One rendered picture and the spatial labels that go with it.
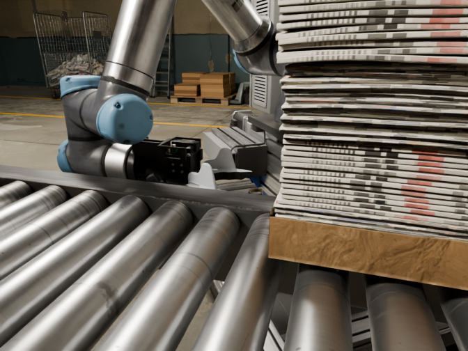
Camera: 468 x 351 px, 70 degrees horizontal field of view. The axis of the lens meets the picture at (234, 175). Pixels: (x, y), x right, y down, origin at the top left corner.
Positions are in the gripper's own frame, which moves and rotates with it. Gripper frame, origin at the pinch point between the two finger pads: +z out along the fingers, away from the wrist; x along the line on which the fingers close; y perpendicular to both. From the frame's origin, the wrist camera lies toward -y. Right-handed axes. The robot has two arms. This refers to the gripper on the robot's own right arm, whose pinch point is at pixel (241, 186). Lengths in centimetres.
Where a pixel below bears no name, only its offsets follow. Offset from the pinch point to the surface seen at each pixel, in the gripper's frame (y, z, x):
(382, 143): 15.5, 17.2, -26.0
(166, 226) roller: 2.6, -3.6, -21.0
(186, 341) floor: -76, -27, 33
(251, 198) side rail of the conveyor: 3.4, 4.5, -11.8
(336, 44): 22.3, 13.2, -26.3
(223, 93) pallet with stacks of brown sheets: -47, -179, 565
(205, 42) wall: 48, -254, 671
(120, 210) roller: 2.9, -10.7, -19.4
